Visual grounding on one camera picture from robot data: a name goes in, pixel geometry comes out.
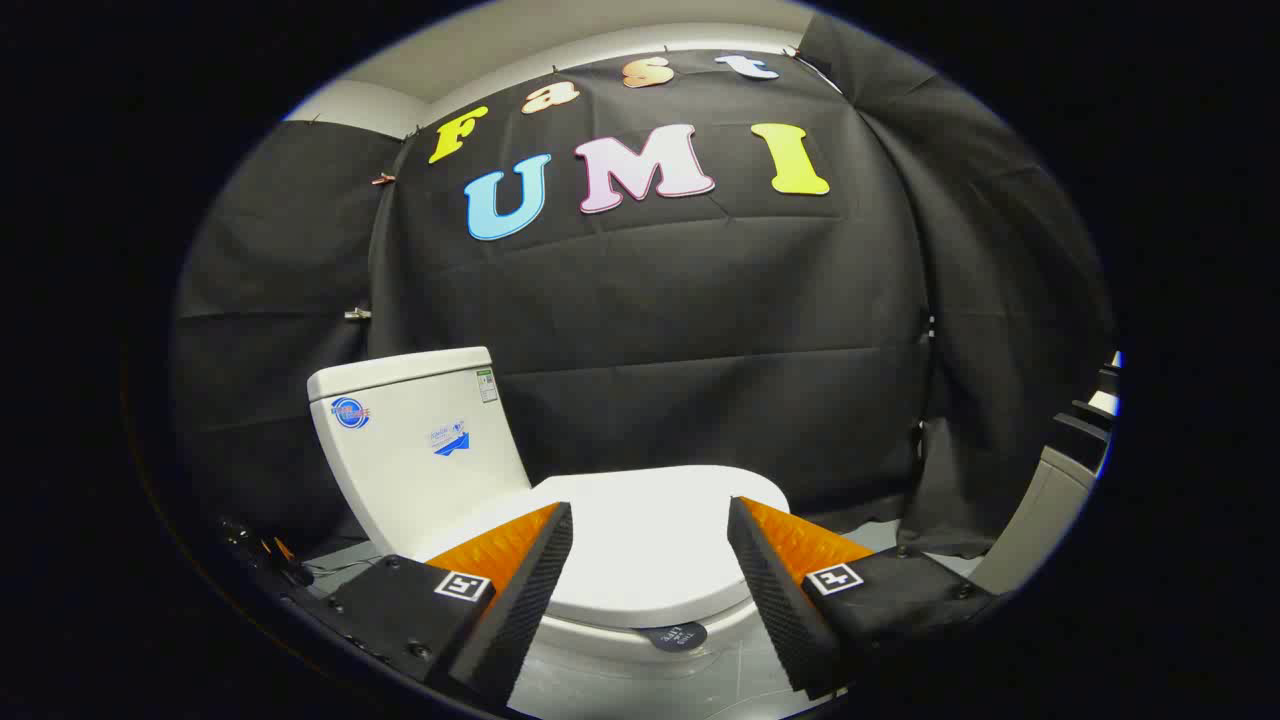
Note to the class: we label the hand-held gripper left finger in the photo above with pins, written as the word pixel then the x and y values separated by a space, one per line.
pixel 520 620

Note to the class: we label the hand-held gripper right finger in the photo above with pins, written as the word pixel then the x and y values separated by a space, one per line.
pixel 780 610

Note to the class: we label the white toilet lid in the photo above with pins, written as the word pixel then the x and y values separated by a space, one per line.
pixel 650 540

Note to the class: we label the white ceramic toilet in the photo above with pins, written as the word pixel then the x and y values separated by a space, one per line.
pixel 400 480

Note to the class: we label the orange black clamp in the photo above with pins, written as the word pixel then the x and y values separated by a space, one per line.
pixel 278 550

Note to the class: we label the grey board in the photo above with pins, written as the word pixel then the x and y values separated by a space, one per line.
pixel 1035 520

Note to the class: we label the black backdrop cloth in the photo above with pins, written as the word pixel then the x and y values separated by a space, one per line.
pixel 700 320

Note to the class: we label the black white striped fixture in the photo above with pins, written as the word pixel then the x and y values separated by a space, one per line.
pixel 1085 430

